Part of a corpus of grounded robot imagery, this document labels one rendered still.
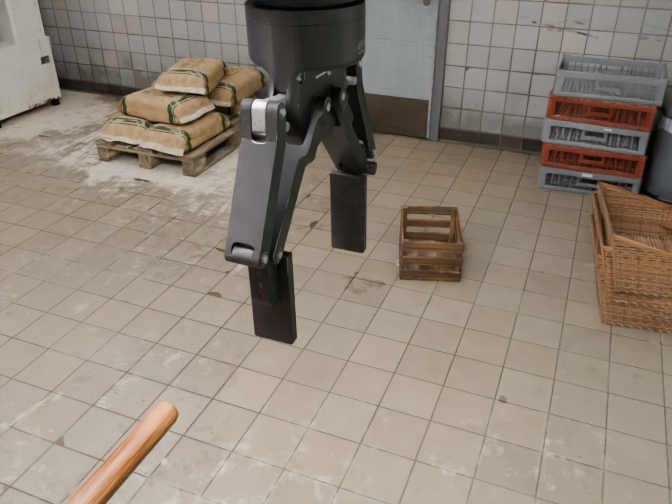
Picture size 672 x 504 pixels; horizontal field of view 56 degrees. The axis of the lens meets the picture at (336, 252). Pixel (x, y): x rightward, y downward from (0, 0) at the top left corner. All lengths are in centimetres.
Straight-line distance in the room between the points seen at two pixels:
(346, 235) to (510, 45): 419
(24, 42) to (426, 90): 322
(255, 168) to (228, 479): 193
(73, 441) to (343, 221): 207
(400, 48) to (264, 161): 447
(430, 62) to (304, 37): 441
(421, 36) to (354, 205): 427
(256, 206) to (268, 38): 10
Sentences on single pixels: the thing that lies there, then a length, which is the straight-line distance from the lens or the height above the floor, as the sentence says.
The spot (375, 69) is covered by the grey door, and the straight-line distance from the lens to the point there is 493.
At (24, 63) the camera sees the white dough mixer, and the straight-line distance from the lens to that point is 591.
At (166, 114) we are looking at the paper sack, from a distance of 443.
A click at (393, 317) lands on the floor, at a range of 291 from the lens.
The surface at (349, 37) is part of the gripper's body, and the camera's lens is 40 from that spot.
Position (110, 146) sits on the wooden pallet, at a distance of 469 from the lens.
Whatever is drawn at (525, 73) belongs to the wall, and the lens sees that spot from 472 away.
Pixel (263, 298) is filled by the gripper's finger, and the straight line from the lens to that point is 41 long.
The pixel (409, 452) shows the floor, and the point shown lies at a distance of 233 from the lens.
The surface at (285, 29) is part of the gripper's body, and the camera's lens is 39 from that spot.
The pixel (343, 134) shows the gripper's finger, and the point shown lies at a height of 156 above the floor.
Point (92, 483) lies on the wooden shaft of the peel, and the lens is 71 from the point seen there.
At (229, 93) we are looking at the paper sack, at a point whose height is 38.
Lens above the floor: 172
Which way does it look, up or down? 31 degrees down
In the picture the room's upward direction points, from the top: straight up
